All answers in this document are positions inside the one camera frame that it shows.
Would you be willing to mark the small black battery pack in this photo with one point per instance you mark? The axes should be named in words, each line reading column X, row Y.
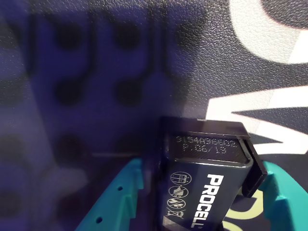
column 204, row 187

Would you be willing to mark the black mat with WOWROBO print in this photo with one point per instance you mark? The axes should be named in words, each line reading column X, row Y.
column 216, row 60

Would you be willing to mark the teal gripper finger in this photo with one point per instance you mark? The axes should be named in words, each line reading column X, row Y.
column 113, row 204
column 286, row 207

